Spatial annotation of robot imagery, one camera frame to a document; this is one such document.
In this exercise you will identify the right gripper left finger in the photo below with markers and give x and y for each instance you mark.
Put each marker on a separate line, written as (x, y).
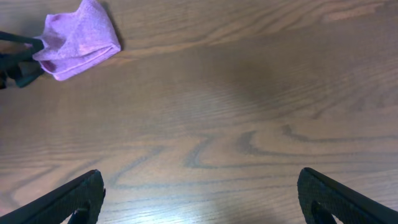
(79, 200)

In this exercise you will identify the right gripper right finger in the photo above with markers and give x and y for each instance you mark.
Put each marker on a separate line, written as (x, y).
(324, 200)

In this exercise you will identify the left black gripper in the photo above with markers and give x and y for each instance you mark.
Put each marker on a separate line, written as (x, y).
(23, 73)

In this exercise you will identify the purple microfiber cloth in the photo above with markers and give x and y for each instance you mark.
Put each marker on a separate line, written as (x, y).
(76, 41)

